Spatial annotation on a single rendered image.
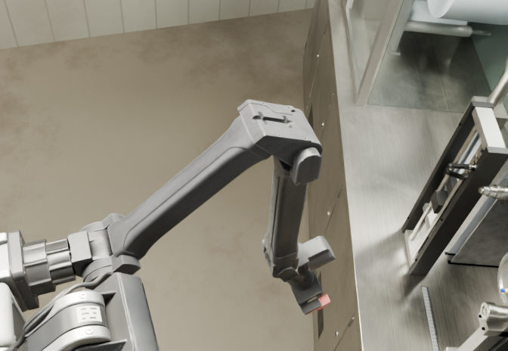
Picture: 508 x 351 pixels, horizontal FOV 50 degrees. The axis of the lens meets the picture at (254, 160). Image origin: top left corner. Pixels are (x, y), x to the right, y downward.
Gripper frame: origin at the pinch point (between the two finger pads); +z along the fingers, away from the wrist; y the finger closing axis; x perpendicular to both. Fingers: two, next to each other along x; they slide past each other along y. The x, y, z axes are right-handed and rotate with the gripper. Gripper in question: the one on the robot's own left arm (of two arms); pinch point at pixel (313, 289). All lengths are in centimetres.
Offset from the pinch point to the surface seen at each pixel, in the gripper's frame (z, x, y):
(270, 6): 133, -35, 251
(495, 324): 8.5, -33.3, -24.1
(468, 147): -6, -49, 11
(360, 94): 33, -40, 70
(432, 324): 28.9, -21.2, -13.0
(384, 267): 26.8, -17.5, 6.3
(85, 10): 59, 67, 251
